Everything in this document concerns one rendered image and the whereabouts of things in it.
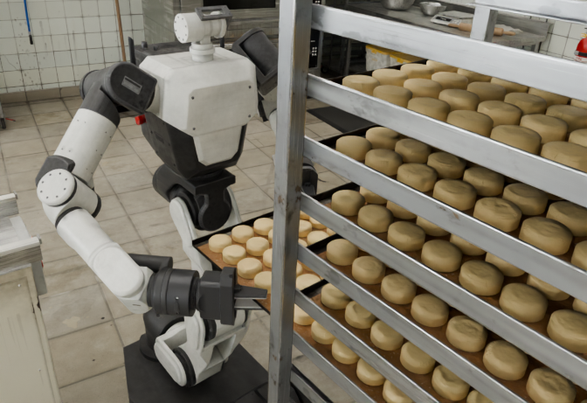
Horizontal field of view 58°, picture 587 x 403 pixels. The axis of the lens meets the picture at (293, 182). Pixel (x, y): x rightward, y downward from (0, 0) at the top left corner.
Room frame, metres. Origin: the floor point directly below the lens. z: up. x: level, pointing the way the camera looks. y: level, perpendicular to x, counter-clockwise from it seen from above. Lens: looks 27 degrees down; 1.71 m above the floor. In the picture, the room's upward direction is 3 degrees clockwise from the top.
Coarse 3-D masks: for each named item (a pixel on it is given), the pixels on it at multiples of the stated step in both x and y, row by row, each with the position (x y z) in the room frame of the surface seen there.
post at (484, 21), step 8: (480, 8) 0.98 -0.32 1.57; (480, 16) 0.98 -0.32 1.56; (488, 16) 0.97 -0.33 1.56; (496, 16) 0.99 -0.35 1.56; (480, 24) 0.98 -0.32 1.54; (488, 24) 0.97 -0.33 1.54; (472, 32) 0.99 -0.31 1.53; (480, 32) 0.98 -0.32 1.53; (488, 32) 0.98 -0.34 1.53; (488, 40) 0.98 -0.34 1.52
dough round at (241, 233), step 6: (234, 228) 1.02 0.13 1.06; (240, 228) 1.02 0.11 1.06; (246, 228) 1.02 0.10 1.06; (234, 234) 1.00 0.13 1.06; (240, 234) 0.99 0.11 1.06; (246, 234) 0.99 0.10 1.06; (252, 234) 1.00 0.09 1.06; (234, 240) 0.99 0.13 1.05; (240, 240) 0.99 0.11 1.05; (246, 240) 0.99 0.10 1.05
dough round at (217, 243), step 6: (216, 234) 0.99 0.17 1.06; (222, 234) 0.99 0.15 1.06; (210, 240) 0.96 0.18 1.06; (216, 240) 0.96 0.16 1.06; (222, 240) 0.96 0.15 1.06; (228, 240) 0.97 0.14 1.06; (210, 246) 0.95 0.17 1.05; (216, 246) 0.95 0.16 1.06; (222, 246) 0.95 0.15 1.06; (228, 246) 0.95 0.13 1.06; (216, 252) 0.94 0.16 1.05; (222, 252) 0.95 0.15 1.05
